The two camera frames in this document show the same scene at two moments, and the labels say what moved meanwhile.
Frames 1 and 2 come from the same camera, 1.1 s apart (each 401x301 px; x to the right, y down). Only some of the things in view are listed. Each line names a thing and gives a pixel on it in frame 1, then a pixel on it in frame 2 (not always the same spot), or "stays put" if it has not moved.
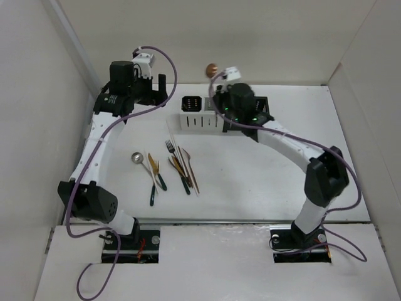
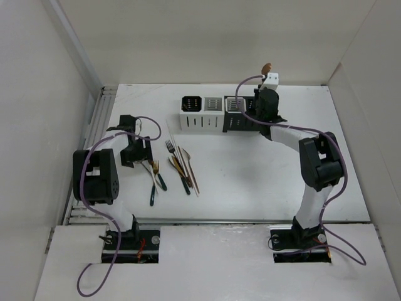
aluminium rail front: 217,221 stays put
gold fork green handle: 155,171 stays put
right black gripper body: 224,103 → 256,91
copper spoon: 211,70 → 266,68
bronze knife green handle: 176,167 stays put
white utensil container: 199,113 stays put
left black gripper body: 142,91 → 138,151
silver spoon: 137,158 stays put
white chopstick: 151,172 stays put
